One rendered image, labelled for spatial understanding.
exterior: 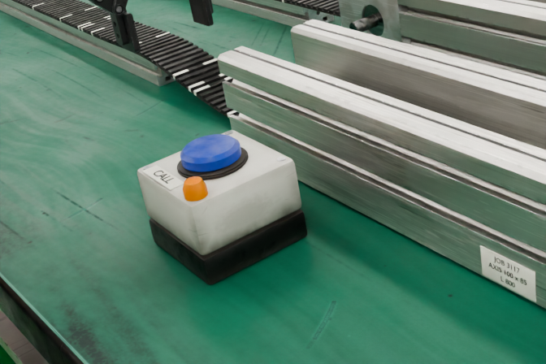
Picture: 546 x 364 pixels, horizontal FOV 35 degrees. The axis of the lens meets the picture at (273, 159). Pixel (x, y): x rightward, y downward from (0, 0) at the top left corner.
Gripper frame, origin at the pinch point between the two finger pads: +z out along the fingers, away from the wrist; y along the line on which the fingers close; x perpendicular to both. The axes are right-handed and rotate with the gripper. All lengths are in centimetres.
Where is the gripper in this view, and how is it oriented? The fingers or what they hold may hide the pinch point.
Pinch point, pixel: (166, 25)
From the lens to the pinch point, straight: 90.0
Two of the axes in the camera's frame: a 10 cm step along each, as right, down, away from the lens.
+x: 5.6, 2.8, -7.8
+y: -8.1, 3.7, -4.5
